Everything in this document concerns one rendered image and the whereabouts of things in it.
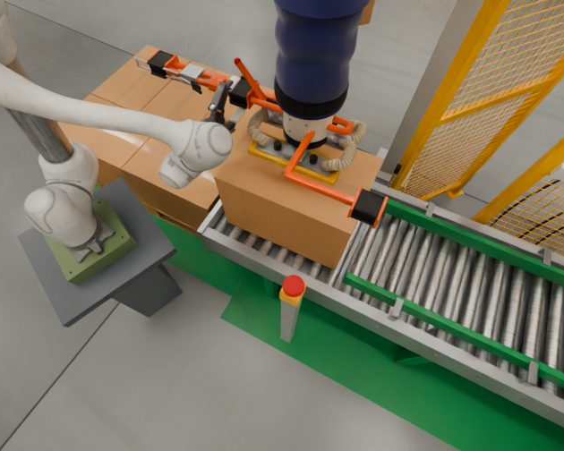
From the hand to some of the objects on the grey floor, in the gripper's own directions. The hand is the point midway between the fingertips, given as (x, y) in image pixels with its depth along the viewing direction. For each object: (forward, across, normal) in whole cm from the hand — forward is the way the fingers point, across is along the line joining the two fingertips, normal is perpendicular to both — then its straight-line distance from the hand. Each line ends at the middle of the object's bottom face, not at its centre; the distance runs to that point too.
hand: (238, 96), depth 110 cm
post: (-48, +123, +45) cm, 139 cm away
